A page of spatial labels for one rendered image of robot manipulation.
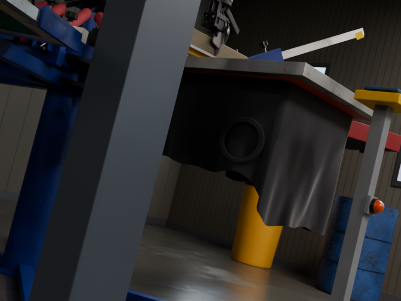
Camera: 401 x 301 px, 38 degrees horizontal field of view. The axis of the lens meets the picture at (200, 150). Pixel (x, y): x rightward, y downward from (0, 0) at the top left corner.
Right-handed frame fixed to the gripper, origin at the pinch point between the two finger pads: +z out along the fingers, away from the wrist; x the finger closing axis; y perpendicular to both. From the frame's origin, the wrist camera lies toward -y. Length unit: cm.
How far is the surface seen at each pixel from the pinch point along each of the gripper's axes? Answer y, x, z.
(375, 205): 13, 83, 44
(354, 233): 14, 79, 53
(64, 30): 55, -17, 11
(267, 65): 29, 48, 12
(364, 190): 14, 79, 41
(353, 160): -341, -104, -9
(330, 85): 13, 61, 12
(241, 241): -272, -158, 89
